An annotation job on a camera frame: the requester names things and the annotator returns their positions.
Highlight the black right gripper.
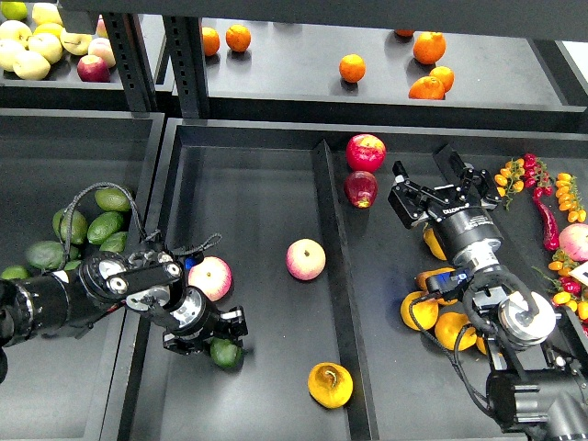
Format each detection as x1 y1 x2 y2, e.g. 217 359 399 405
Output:
388 149 503 265

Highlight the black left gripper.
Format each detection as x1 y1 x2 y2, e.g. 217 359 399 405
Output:
163 287 248 356

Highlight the dark green avocado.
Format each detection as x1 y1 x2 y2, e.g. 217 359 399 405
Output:
209 337 243 368

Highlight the pink apple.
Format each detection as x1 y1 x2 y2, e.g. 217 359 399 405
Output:
187 256 232 301
286 238 326 281

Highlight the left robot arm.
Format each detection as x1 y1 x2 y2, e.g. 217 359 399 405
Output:
1 187 248 355

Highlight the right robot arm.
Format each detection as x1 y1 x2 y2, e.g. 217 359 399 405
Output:
389 146 587 440

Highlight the yellow pear top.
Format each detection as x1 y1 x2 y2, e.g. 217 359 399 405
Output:
423 225 447 261

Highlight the green avocado middle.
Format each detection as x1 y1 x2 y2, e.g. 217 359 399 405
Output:
86 211 124 244

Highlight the green avocado centre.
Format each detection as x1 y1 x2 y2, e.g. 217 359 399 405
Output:
63 260 82 271

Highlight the green avocado top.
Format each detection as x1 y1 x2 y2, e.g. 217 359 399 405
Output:
95 187 132 212

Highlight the green avocado upper left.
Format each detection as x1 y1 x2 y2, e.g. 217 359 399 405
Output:
52 209 88 245

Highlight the dark avocado left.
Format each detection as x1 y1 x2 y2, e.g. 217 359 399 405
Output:
25 241 80 270

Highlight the light green avocado far left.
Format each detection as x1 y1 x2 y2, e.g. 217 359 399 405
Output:
1 266 30 280

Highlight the orange cherry tomato vine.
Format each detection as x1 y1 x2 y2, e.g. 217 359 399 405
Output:
494 158 526 210

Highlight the dark red apple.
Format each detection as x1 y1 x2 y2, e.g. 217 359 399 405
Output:
344 171 379 209

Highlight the bright red apple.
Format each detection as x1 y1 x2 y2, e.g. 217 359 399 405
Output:
345 133 387 173

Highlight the orange on shelf front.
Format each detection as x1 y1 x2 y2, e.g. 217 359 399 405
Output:
408 75 446 100

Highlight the red chili pepper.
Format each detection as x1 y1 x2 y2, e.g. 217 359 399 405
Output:
532 187 560 251

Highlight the orange on shelf right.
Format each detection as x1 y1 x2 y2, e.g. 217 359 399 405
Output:
429 66 455 92

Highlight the yellow cherry tomato vine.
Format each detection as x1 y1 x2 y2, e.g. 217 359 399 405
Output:
556 173 587 223

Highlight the pink apple right edge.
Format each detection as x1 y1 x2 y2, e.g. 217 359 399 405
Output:
559 223 588 262

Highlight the large orange on shelf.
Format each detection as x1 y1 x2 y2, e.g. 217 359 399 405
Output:
413 31 447 65

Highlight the orange on shelf centre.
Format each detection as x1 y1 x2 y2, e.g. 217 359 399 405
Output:
339 53 367 84

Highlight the orange on shelf left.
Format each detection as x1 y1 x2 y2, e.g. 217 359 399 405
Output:
201 27 221 57

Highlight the red apple on shelf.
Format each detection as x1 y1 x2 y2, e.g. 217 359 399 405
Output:
77 54 110 83

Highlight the green avocado by wall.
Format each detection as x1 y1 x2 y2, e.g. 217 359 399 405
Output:
99 232 128 254

